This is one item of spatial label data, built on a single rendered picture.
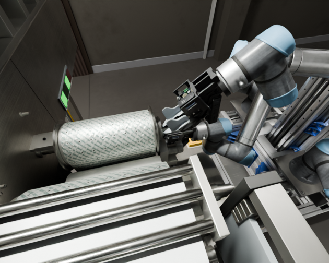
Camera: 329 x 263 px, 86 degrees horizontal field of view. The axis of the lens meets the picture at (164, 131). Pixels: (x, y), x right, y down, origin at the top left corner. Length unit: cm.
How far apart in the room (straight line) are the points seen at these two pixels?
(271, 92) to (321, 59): 20
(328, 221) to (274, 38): 192
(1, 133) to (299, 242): 54
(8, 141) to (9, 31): 31
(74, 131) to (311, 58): 66
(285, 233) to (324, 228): 190
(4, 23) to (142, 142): 48
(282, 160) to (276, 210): 91
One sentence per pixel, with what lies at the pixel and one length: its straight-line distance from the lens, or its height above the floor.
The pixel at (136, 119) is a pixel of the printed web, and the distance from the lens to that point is 49.
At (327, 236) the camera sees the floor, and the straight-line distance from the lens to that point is 215.
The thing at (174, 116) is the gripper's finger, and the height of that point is 130.
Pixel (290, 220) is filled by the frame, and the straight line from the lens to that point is 27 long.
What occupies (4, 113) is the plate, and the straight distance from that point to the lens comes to 53.
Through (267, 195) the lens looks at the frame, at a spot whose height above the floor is 144.
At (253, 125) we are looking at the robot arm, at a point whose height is 113.
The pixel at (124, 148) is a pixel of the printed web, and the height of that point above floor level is 126.
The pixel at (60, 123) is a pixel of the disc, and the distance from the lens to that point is 56.
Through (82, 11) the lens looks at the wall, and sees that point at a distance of 299.
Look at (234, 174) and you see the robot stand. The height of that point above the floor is 21.
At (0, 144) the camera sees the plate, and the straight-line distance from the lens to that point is 50.
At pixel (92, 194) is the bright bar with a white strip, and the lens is 24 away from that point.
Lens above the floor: 167
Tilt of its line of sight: 51 degrees down
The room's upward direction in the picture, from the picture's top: straight up
